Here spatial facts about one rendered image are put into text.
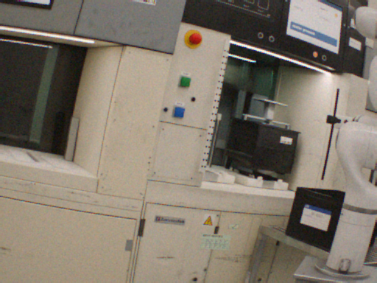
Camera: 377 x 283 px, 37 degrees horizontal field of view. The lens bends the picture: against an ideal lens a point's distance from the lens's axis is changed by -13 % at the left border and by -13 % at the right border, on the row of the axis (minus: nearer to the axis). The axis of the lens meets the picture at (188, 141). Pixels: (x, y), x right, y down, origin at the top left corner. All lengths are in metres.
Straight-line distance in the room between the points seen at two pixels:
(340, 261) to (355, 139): 0.34
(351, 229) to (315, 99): 1.09
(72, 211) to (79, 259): 0.17
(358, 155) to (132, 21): 0.86
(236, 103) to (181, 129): 1.10
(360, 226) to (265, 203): 0.76
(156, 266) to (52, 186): 0.48
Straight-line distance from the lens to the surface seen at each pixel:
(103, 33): 1.94
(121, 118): 1.99
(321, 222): 2.06
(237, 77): 2.74
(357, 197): 1.60
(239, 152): 2.53
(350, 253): 1.62
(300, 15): 2.32
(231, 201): 2.21
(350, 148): 1.59
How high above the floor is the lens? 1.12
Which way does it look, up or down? 3 degrees down
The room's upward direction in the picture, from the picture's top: 11 degrees clockwise
